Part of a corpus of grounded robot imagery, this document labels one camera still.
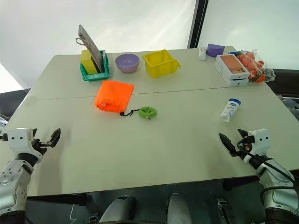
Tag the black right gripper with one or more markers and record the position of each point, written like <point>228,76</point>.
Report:
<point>244,147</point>

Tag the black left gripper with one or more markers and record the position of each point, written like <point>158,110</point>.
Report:
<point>37,145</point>

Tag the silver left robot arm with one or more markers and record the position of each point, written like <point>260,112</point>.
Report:
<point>14,186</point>

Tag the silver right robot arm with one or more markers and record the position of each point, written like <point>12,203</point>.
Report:
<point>280,200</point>

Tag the clear bag of orange items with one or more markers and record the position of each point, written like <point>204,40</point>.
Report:
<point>255,66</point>

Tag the white lotion tube blue cap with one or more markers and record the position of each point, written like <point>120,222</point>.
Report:
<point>230,110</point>

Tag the white phone box orange print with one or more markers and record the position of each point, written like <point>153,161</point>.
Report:
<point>232,65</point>

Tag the green plastic bin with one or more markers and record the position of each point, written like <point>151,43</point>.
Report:
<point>93,77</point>

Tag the black chair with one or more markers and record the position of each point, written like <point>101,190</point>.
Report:
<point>285,81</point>

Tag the yellow block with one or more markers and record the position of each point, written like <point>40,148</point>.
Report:
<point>88,61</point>

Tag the grey rounded robot leg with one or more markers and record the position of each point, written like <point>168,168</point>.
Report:
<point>116,210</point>
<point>178,208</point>

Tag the small white tube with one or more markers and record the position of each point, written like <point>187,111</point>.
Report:
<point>202,54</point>

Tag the purple cylinder container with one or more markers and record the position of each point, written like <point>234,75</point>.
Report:
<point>215,50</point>

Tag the grey flat tablet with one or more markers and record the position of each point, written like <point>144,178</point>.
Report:
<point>92,47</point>

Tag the yellow plastic bin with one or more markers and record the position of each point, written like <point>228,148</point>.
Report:
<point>161,67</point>

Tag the purple bowl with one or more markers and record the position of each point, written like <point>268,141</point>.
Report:
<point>127,61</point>

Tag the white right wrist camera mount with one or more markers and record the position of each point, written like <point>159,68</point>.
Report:
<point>261,138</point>

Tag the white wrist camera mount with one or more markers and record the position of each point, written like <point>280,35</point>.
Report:
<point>261,138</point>
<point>18,137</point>

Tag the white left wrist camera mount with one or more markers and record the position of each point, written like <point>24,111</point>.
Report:
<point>18,137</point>

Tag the dark window post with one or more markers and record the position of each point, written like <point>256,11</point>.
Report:
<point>197,23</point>

